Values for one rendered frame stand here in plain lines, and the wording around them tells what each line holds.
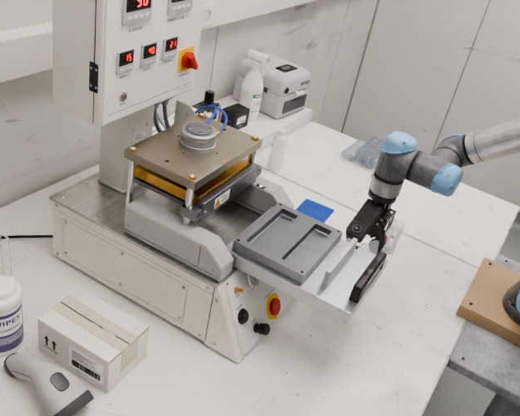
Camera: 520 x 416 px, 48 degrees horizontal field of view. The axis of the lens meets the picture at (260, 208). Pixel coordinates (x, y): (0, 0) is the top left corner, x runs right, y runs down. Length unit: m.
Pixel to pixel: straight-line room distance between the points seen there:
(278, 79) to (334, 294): 1.19
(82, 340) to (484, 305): 1.00
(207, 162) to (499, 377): 0.84
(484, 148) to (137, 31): 0.82
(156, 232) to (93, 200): 0.22
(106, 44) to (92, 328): 0.54
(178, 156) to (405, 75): 2.60
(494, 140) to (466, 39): 2.14
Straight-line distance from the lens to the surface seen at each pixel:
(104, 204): 1.39
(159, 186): 1.26
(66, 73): 1.25
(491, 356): 1.56
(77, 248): 1.43
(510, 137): 1.44
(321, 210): 1.84
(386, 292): 1.60
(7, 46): 1.50
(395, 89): 3.73
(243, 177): 1.31
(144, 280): 1.32
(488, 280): 1.73
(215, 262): 1.17
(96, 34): 1.16
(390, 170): 1.41
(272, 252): 1.19
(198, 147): 1.25
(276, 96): 2.22
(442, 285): 1.71
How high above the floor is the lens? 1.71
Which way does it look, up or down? 33 degrees down
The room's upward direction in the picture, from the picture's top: 12 degrees clockwise
